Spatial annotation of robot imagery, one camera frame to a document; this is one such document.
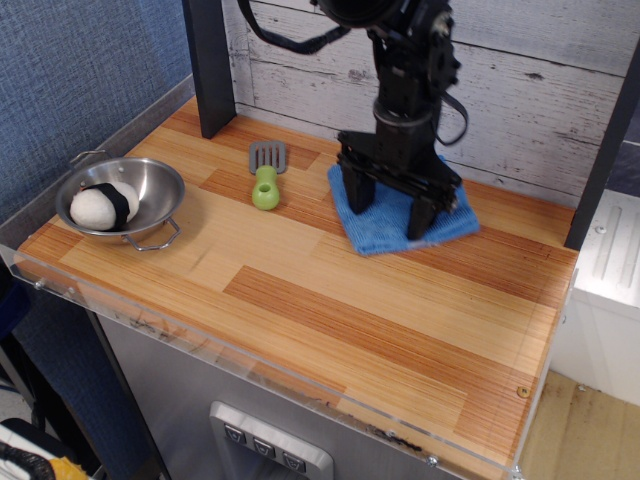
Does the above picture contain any green handled grey spatula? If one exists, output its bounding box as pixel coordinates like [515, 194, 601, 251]
[249, 140, 287, 211]

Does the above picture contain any yellow black object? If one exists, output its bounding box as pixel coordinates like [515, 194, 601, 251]
[1, 442, 90, 480]

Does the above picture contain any steel bowl with handles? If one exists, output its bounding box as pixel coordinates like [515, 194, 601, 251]
[55, 157, 185, 252]

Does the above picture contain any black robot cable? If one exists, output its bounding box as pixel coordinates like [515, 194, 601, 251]
[237, 0, 351, 55]

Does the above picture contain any clear acrylic edge guard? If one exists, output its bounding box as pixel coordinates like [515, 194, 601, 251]
[1, 224, 577, 479]

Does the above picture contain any dark post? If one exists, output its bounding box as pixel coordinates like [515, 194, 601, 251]
[564, 45, 639, 251]
[182, 0, 236, 139]

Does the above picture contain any silver button panel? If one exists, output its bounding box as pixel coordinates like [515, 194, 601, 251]
[209, 401, 334, 479]

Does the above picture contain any blue cloth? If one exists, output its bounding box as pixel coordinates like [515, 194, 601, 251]
[328, 165, 480, 256]

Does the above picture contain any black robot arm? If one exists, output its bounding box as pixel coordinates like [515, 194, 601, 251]
[319, 1, 462, 240]

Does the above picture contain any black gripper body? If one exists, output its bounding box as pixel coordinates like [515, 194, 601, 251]
[338, 113, 462, 213]

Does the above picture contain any white rice ball toy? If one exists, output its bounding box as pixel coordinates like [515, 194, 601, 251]
[70, 182, 139, 231]

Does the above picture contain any dark right post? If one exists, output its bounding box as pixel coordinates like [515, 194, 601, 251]
[564, 45, 639, 251]

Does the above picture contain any dark left post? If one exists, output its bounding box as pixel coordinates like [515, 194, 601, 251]
[182, 0, 236, 139]

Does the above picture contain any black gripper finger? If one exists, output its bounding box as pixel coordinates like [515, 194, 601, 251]
[340, 164, 376, 213]
[407, 197, 439, 240]

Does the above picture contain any white side cabinet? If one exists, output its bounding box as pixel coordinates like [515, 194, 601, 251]
[550, 190, 639, 405]

